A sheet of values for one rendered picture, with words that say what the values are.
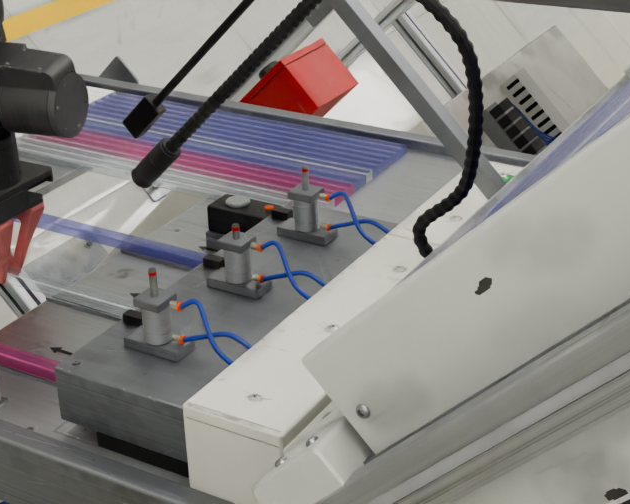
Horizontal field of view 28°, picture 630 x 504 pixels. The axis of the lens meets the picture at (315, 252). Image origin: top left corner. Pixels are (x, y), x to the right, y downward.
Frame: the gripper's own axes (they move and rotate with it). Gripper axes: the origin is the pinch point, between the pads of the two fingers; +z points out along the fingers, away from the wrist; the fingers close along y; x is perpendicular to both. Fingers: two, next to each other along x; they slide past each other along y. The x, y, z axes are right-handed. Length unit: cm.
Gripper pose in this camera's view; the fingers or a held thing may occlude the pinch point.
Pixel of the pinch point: (5, 270)
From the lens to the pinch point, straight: 122.3
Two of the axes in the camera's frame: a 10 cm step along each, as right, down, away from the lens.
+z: 0.4, 9.0, 4.3
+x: -8.6, -1.8, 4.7
